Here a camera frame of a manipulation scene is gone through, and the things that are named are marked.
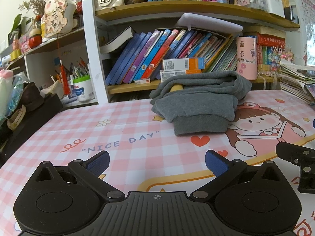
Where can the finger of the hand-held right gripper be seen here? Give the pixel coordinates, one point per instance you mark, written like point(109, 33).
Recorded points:
point(290, 152)

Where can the stack of magazines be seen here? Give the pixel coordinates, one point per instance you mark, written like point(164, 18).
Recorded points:
point(292, 83)

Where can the row of blue purple books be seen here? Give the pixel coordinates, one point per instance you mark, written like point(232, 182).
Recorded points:
point(137, 56)

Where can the pink white plush toy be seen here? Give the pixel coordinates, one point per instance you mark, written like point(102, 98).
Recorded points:
point(5, 78)

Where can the brown leather bag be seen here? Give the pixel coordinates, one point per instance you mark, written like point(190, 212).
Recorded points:
point(32, 95)

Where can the stack of red yellow books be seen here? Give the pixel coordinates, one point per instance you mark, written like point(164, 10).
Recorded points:
point(270, 41)

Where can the pink spray bottle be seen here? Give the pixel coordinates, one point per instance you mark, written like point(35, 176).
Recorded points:
point(15, 41)

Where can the pink tin box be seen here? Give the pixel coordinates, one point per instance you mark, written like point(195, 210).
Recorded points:
point(24, 44)

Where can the pink beaded ornament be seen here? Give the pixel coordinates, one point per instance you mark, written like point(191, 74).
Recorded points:
point(286, 56)

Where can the thick grey book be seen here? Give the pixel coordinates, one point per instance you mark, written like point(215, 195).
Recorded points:
point(118, 41)

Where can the smartphone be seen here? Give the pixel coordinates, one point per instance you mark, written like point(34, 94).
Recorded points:
point(310, 88)

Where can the iridescent plastic bag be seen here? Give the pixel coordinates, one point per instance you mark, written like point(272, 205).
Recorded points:
point(14, 91)

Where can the pink cylindrical container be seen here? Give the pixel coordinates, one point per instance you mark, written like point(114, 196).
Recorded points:
point(246, 59)

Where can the black case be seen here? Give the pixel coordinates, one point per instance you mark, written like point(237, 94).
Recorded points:
point(37, 125)

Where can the red round doll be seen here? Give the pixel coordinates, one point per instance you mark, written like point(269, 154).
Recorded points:
point(35, 41)

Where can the grey sweatshirt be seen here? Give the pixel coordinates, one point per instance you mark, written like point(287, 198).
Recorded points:
point(196, 103)

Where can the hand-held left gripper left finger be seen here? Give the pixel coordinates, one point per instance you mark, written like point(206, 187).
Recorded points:
point(98, 163)

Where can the beige wristwatch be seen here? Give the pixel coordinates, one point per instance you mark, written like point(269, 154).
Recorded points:
point(17, 115)

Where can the white wooden bookshelf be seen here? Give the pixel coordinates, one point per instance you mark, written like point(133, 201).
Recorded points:
point(92, 54)

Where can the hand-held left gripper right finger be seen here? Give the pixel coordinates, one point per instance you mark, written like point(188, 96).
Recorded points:
point(216, 163)

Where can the white wall chart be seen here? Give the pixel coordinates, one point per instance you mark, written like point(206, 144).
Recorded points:
point(306, 17)

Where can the dried flowers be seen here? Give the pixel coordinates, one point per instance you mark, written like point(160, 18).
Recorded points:
point(37, 2)

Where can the bunch of pens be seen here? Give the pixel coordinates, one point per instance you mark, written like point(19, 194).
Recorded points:
point(78, 71)

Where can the white jar green lid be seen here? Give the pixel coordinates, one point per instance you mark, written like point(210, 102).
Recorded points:
point(82, 91)

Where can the white flat board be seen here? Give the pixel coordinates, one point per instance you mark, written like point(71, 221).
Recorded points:
point(204, 22)

